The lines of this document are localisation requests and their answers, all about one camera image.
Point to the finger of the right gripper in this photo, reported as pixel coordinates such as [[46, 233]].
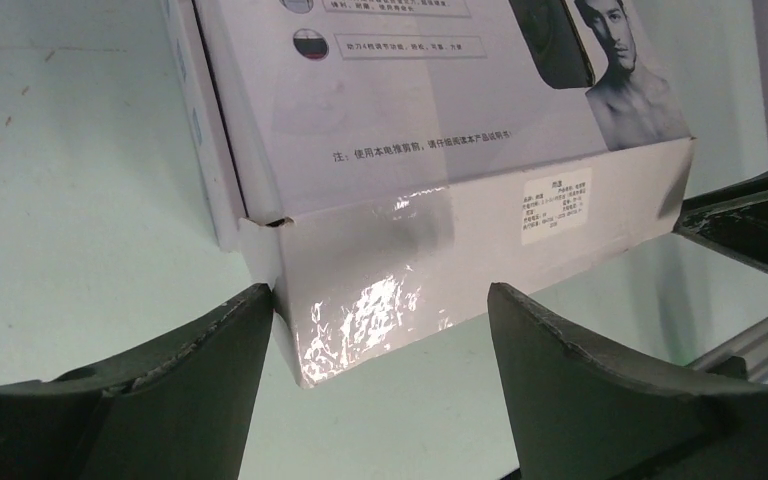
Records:
[[732, 221]]

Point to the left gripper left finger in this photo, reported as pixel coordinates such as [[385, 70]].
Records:
[[176, 407]]

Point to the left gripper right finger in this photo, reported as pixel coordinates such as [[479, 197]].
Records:
[[583, 406]]

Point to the white box with black tray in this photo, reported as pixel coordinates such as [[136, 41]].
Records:
[[379, 163]]

